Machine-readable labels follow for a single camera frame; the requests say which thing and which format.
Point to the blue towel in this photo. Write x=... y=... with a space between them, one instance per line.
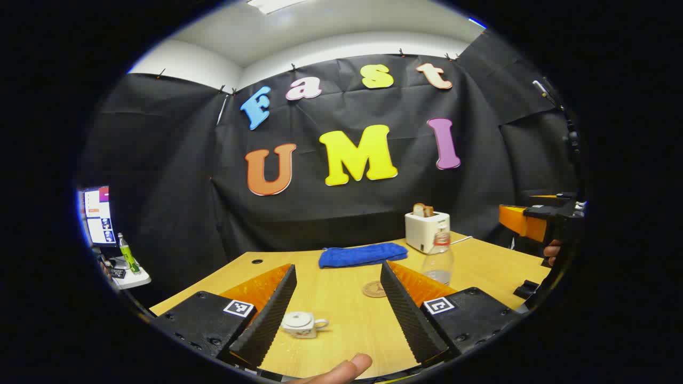
x=363 y=255

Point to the black backdrop cloth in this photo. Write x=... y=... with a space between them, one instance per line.
x=176 y=160

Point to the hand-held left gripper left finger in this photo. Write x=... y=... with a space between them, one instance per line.
x=267 y=320

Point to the round brown coaster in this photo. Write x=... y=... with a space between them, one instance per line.
x=373 y=289

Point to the green drink bottle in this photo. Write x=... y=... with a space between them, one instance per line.
x=129 y=256

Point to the clear water bottle red label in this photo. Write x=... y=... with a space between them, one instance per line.
x=438 y=261

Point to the black keyboard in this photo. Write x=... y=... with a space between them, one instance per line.
x=118 y=273

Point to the computer monitor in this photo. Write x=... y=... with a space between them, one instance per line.
x=98 y=216

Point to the ceiling light panel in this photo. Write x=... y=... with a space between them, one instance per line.
x=272 y=5

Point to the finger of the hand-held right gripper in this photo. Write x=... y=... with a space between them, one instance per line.
x=520 y=221

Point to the bread slice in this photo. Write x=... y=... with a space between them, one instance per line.
x=422 y=210

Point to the white toaster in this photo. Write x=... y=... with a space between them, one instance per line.
x=424 y=232

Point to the white side table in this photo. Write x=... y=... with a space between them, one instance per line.
x=133 y=279

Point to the white teacup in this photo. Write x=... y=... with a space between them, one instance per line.
x=304 y=333

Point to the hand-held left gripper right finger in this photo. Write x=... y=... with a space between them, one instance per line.
x=411 y=320

